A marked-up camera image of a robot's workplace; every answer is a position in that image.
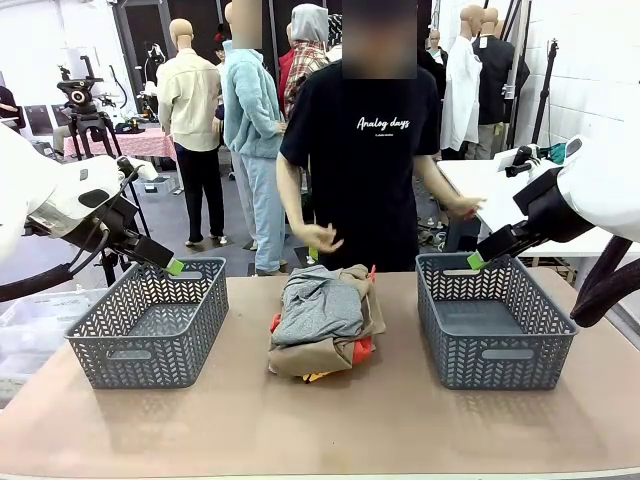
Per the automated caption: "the black camera tripod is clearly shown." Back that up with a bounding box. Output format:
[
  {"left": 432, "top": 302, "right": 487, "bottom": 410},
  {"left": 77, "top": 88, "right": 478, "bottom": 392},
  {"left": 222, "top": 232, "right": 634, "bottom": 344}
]
[{"left": 55, "top": 54, "right": 151, "bottom": 242}]

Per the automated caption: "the mannequin in dark jacket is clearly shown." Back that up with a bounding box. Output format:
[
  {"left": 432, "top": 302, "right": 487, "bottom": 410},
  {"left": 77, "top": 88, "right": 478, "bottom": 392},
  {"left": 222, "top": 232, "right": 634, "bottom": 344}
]
[{"left": 425, "top": 28, "right": 449, "bottom": 101}]

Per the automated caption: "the person in black t-shirt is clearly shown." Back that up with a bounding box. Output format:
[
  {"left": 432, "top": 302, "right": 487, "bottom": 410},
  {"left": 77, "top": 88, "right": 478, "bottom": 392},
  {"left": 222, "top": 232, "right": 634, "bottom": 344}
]
[{"left": 277, "top": 0, "right": 442, "bottom": 274}]

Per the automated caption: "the black light stand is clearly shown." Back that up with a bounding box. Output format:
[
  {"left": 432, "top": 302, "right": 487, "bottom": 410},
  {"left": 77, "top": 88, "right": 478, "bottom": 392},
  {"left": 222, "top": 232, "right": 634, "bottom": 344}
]
[{"left": 529, "top": 38, "right": 560, "bottom": 147}]

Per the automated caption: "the person's right hand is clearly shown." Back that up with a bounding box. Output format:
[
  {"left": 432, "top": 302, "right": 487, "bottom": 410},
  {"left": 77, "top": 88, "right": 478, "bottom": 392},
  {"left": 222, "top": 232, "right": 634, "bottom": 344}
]
[{"left": 298, "top": 222, "right": 346, "bottom": 258}]

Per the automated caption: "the large white side table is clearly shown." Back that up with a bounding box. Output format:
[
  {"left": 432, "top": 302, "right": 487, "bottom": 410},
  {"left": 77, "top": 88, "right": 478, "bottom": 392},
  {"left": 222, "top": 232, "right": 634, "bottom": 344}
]
[{"left": 437, "top": 158, "right": 640, "bottom": 259}]

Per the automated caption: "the dark grey heather garment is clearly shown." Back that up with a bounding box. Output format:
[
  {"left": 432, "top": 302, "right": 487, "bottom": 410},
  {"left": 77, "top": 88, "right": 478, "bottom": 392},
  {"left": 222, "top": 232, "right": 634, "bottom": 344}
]
[{"left": 272, "top": 264, "right": 372, "bottom": 349}]

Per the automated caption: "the grey woven plastic basket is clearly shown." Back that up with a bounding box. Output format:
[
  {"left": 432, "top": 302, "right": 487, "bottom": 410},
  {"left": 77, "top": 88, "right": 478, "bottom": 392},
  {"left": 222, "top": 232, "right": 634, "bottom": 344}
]
[
  {"left": 415, "top": 252, "right": 580, "bottom": 391},
  {"left": 64, "top": 257, "right": 230, "bottom": 390}
]

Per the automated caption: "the person's left hand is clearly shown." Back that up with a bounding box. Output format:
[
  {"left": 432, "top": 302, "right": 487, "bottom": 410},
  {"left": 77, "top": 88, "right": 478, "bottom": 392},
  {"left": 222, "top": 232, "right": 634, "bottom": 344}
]
[{"left": 446, "top": 195, "right": 488, "bottom": 220}]

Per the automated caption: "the clear plastic storage bin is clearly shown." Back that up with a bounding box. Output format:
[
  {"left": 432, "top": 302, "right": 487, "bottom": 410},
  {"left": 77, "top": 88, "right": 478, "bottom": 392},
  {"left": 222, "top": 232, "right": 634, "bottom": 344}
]
[{"left": 0, "top": 287, "right": 109, "bottom": 397}]

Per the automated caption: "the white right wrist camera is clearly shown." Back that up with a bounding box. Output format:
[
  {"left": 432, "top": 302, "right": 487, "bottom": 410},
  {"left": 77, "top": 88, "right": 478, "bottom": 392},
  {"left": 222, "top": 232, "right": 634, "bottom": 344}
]
[{"left": 494, "top": 143, "right": 542, "bottom": 179}]

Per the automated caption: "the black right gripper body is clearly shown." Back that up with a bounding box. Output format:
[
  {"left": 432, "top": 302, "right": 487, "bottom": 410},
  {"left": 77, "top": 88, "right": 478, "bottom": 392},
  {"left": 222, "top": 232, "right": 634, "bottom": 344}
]
[{"left": 477, "top": 222, "right": 544, "bottom": 264}]

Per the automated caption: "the black right cable sleeve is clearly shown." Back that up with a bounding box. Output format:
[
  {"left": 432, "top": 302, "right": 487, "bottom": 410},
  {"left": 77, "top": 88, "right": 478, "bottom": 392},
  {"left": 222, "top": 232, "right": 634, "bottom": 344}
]
[{"left": 569, "top": 234, "right": 640, "bottom": 329}]

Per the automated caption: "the mannequin in cream jacket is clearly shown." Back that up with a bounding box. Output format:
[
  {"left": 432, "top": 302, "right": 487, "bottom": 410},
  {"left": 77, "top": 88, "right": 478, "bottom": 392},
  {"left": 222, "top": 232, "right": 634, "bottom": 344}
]
[{"left": 156, "top": 18, "right": 226, "bottom": 248}]

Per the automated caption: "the mannequin in black shirt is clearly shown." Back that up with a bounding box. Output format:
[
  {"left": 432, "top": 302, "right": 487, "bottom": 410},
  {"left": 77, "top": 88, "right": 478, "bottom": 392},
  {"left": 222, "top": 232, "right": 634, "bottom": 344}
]
[{"left": 472, "top": 7, "right": 531, "bottom": 157}]

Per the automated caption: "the person's left forearm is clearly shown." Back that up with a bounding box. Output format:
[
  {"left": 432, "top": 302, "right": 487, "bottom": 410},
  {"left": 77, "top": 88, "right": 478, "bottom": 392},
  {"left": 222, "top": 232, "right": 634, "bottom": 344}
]
[{"left": 412, "top": 154, "right": 462, "bottom": 211}]

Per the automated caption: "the black cable sleeve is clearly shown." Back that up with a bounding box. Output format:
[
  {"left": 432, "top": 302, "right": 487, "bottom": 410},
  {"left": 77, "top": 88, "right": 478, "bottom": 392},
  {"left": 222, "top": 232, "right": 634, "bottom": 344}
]
[
  {"left": 0, "top": 219, "right": 112, "bottom": 304},
  {"left": 569, "top": 234, "right": 640, "bottom": 329}
]

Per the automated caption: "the table with pink cloth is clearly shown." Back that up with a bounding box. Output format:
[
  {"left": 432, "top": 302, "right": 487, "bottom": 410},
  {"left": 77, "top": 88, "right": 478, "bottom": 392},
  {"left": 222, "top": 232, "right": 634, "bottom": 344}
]
[{"left": 62, "top": 127, "right": 178, "bottom": 161}]

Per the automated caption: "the mannequin in teal fleece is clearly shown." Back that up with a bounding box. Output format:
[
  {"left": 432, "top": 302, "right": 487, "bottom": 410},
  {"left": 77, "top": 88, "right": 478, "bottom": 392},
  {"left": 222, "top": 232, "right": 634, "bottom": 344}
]
[{"left": 219, "top": 0, "right": 289, "bottom": 277}]

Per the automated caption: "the mannequin in white shirt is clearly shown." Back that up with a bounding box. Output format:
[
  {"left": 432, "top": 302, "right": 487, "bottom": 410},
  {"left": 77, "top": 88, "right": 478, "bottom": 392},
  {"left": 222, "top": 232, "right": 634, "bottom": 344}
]
[{"left": 439, "top": 4, "right": 489, "bottom": 161}]

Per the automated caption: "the orange garment yellow print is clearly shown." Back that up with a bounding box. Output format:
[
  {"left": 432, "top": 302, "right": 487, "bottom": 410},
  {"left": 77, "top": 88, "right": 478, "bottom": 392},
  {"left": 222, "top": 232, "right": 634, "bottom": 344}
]
[{"left": 269, "top": 264, "right": 377, "bottom": 384}]

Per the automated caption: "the mannequin in plaid hooded shirt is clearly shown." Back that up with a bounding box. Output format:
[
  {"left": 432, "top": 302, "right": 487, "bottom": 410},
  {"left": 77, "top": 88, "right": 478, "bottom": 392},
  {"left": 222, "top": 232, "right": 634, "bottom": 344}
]
[{"left": 282, "top": 3, "right": 332, "bottom": 122}]

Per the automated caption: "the grey floor crate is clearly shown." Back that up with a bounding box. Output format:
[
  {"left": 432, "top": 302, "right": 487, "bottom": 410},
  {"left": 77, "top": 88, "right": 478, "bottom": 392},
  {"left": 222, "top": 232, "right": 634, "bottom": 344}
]
[{"left": 133, "top": 176, "right": 180, "bottom": 197}]

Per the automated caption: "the black left cable sleeve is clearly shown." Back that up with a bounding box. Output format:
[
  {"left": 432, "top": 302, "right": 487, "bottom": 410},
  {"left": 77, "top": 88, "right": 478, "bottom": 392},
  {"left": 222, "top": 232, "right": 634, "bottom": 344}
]
[{"left": 0, "top": 219, "right": 112, "bottom": 304}]

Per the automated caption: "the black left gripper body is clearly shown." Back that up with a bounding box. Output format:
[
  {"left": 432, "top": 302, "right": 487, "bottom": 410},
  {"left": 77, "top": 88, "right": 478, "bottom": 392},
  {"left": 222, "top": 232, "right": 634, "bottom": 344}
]
[{"left": 110, "top": 227, "right": 175, "bottom": 272}]

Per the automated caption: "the tan beige garment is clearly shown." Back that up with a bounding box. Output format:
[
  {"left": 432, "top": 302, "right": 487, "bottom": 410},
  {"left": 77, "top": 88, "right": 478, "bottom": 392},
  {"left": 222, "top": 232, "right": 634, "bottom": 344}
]
[{"left": 267, "top": 263, "right": 387, "bottom": 379}]

